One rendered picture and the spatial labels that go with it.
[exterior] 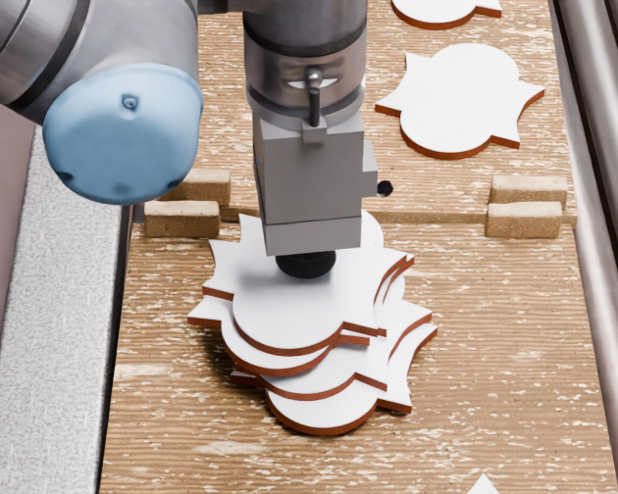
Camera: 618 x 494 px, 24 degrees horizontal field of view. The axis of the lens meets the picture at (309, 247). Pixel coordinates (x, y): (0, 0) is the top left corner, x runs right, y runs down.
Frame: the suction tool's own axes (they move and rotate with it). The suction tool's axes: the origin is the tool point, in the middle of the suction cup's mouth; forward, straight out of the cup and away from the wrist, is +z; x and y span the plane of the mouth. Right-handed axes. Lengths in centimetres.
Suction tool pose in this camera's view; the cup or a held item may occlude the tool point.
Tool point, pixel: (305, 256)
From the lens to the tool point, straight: 100.7
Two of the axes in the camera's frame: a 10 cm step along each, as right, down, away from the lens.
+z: 0.0, 6.9, 7.2
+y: -1.3, -7.1, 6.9
